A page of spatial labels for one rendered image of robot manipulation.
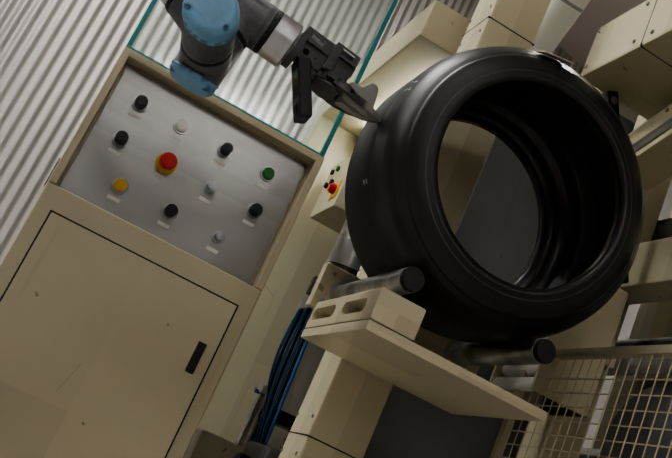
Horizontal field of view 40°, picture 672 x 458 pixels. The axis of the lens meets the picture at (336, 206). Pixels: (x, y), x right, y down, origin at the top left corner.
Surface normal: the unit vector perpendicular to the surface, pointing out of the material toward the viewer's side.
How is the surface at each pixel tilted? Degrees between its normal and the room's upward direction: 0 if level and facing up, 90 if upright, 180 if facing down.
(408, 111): 88
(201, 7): 89
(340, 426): 90
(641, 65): 180
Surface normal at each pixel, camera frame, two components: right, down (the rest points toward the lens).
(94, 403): 0.33, -0.17
